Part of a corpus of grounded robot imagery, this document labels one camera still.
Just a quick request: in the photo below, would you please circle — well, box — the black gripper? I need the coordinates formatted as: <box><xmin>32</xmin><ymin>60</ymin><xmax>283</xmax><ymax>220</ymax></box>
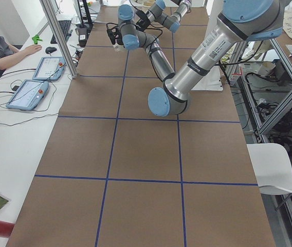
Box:
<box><xmin>136</xmin><ymin>10</ymin><xmax>150</xmax><ymax>28</ymax></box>

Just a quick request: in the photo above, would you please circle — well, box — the white mug with handle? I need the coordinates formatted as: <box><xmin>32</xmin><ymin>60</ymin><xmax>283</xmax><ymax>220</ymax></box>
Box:
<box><xmin>113</xmin><ymin>44</ymin><xmax>125</xmax><ymax>52</ymax></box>

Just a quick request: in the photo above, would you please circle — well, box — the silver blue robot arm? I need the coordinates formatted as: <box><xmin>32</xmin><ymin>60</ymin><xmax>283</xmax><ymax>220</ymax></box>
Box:
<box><xmin>136</xmin><ymin>0</ymin><xmax>191</xmax><ymax>33</ymax></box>
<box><xmin>118</xmin><ymin>1</ymin><xmax>289</xmax><ymax>117</ymax></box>

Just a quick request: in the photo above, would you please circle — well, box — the black keyboard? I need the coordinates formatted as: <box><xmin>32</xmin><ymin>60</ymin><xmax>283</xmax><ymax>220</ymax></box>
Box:
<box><xmin>58</xmin><ymin>20</ymin><xmax>71</xmax><ymax>42</ymax></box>

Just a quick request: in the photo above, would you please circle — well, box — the black computer mouse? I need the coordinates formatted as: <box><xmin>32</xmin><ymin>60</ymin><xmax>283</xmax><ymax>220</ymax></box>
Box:
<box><xmin>45</xmin><ymin>47</ymin><xmax>57</xmax><ymax>54</ymax></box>

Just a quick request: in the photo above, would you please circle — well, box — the upper blue teach pendant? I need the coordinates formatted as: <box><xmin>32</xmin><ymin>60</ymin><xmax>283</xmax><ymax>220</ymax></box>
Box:
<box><xmin>32</xmin><ymin>57</ymin><xmax>66</xmax><ymax>81</ymax></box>

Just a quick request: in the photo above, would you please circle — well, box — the blue teach pendant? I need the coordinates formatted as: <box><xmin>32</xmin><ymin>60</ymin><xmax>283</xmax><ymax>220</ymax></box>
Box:
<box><xmin>6</xmin><ymin>80</ymin><xmax>49</xmax><ymax>111</ymax></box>
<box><xmin>32</xmin><ymin>57</ymin><xmax>66</xmax><ymax>81</ymax></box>

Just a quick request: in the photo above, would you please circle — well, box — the green clamp toy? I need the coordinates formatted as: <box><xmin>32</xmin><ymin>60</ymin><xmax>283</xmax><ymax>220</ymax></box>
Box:
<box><xmin>32</xmin><ymin>34</ymin><xmax>43</xmax><ymax>44</ymax></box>

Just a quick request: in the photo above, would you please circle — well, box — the lower blue teach pendant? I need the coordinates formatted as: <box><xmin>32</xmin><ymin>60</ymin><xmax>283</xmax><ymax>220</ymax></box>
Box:
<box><xmin>6</xmin><ymin>80</ymin><xmax>49</xmax><ymax>111</ymax></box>

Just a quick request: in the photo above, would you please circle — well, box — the white chair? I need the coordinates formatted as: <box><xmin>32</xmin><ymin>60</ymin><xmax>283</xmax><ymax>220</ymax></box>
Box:
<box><xmin>247</xmin><ymin>143</ymin><xmax>292</xmax><ymax>196</ymax></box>

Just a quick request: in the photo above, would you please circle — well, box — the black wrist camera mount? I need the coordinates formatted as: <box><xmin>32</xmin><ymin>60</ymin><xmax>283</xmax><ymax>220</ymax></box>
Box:
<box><xmin>106</xmin><ymin>23</ymin><xmax>123</xmax><ymax>46</ymax></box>

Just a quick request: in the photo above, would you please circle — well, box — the aluminium frame post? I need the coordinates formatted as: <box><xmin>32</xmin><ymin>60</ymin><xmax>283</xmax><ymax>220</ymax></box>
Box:
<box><xmin>40</xmin><ymin>0</ymin><xmax>78</xmax><ymax>79</ymax></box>

